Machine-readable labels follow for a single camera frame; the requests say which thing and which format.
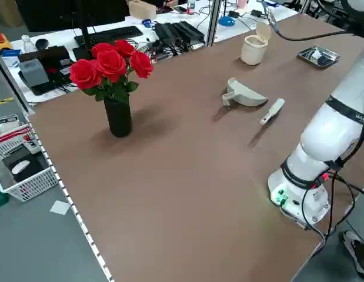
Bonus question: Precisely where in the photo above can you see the black monitor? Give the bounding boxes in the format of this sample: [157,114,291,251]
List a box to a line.
[15,0,131,61]

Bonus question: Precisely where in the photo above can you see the white desk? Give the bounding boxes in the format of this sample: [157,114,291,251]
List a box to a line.
[9,0,306,103]

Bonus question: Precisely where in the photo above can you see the black keyboard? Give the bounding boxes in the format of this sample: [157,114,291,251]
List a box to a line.
[74,25,143,48]

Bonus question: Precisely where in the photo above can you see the white hand brush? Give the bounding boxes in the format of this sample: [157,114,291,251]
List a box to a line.
[259,98,286,126]

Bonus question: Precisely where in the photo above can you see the grey desktop device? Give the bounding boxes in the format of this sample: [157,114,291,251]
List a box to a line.
[18,58,51,89]

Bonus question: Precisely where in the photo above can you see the white wire basket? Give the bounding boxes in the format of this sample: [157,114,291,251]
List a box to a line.
[0,123,59,203]

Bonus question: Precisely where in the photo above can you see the pale grey plastic dustpan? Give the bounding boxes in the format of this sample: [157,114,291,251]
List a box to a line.
[222,78,269,109]

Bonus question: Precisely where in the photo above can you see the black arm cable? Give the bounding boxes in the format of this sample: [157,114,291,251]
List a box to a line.
[259,0,356,42]

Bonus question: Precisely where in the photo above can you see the white paper sheet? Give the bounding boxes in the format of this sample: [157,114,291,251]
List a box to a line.
[49,200,71,216]

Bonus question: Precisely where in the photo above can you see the beige mini trash bin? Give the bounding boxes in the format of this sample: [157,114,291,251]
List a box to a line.
[239,21,272,66]

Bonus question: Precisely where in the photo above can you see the metal tray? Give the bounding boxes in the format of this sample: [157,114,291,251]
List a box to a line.
[297,45,340,71]

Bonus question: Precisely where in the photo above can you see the black vase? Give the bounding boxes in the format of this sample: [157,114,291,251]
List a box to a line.
[103,96,132,138]

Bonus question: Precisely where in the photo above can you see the clear water bottle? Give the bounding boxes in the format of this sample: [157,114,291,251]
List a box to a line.
[21,34,35,54]

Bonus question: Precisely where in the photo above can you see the aluminium frame post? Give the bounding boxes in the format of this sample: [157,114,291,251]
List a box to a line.
[206,0,222,48]

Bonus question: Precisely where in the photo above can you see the black power supply units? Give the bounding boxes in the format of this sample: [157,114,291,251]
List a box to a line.
[153,21,206,49]

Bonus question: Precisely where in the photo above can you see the red rose bouquet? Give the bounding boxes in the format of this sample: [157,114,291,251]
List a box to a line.
[69,39,155,102]

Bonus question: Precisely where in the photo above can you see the white computer mouse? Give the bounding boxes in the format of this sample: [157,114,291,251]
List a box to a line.
[11,160,31,174]

